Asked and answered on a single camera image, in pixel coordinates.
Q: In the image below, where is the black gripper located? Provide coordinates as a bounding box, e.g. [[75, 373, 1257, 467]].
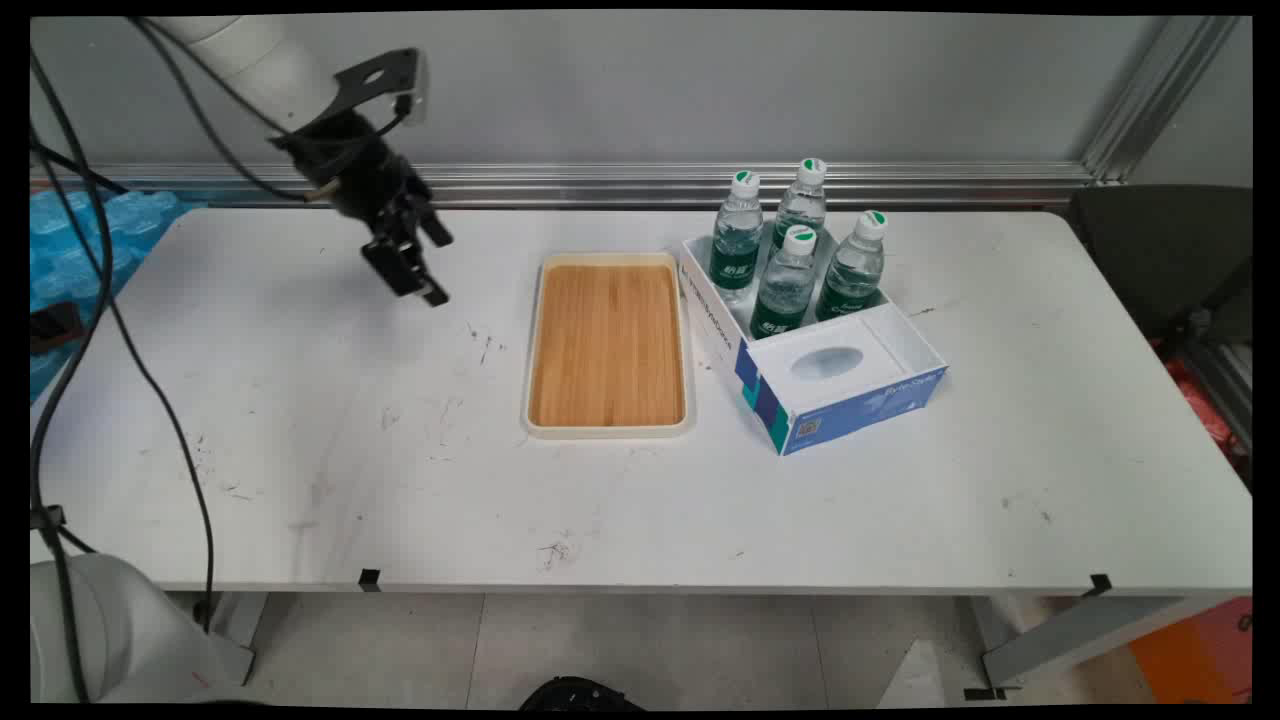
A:
[[270, 108, 454, 309]]

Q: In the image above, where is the green label water bottle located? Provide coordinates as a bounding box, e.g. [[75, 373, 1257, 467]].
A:
[[708, 170, 766, 307], [814, 209, 890, 323], [772, 157, 830, 251], [749, 225, 822, 340]]

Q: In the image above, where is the wooden tray cream rim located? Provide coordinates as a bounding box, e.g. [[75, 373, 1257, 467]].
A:
[[522, 251, 697, 442]]

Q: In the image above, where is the white table leg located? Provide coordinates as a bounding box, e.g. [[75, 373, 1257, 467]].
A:
[[165, 591, 269, 688], [963, 594, 1253, 702]]

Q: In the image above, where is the black round object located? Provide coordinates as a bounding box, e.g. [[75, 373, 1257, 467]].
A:
[[518, 676, 647, 712]]

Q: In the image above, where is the white blue tissue box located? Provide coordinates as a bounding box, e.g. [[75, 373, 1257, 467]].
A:
[[677, 232, 950, 458]]

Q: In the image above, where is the dark grey chair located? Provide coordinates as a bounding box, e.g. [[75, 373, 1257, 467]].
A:
[[1064, 184, 1253, 347]]

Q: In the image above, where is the red bag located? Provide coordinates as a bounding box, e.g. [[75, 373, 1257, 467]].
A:
[[1150, 338, 1247, 473]]

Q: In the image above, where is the orange box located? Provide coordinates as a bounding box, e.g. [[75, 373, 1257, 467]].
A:
[[1129, 597, 1253, 707]]

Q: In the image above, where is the black cable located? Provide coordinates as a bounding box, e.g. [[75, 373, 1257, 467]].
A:
[[30, 45, 218, 633], [30, 15, 416, 703]]

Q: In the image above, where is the aluminium frame rail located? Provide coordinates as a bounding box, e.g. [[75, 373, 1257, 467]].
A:
[[30, 160, 1101, 212]]

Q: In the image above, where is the aluminium frame post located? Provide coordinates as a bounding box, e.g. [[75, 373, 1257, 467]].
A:
[[1080, 15, 1243, 187]]

